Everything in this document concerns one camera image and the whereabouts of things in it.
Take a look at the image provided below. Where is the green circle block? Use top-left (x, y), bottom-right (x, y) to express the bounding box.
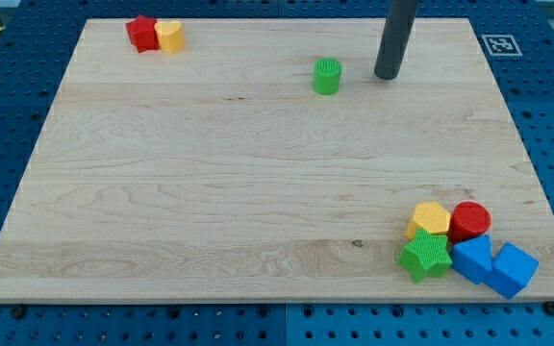
top-left (313, 58), bottom-right (341, 95)

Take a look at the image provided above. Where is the red circle block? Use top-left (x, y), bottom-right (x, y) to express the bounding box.
top-left (448, 201), bottom-right (491, 243)

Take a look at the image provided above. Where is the light wooden board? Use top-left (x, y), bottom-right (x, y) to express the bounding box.
top-left (0, 18), bottom-right (554, 305)

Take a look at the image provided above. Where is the yellow hexagon block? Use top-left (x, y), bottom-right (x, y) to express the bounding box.
top-left (406, 202), bottom-right (451, 239)

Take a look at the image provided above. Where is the green star block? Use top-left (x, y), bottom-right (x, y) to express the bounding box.
top-left (397, 228), bottom-right (452, 284)

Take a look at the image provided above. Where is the red star block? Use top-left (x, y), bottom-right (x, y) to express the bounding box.
top-left (125, 14), bottom-right (160, 53)

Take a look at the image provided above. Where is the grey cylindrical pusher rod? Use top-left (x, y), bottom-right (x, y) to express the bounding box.
top-left (374, 0), bottom-right (420, 80)

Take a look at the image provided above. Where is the blue triangle block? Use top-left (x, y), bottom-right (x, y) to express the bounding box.
top-left (451, 235), bottom-right (492, 284)

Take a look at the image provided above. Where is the blue cube block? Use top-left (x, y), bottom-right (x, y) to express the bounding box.
top-left (484, 243), bottom-right (540, 299)

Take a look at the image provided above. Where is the white fiducial marker tag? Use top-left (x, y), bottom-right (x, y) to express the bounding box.
top-left (482, 34), bottom-right (522, 57)

